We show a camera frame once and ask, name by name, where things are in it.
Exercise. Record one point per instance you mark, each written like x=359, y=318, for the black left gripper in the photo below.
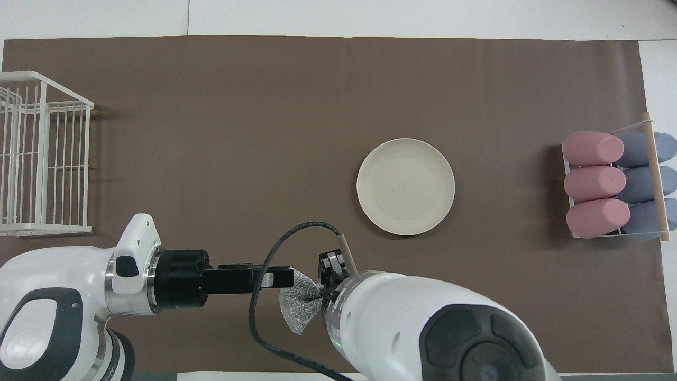
x=180, y=278

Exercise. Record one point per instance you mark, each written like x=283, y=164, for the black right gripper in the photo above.
x=325, y=267

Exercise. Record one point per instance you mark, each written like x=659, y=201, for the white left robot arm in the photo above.
x=53, y=275

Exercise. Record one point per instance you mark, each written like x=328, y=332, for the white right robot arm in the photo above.
x=402, y=317

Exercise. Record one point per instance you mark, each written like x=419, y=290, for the cream round plate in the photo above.
x=405, y=187

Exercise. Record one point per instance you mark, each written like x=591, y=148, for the brown table mat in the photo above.
x=264, y=132

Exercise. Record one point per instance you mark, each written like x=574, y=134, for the pink plastic cup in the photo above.
x=597, y=218
x=595, y=183
x=592, y=148

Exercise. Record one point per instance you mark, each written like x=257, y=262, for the blue plastic cup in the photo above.
x=642, y=219
x=640, y=183
x=637, y=150

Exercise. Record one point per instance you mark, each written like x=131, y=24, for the white cup holder rack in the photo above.
x=656, y=180

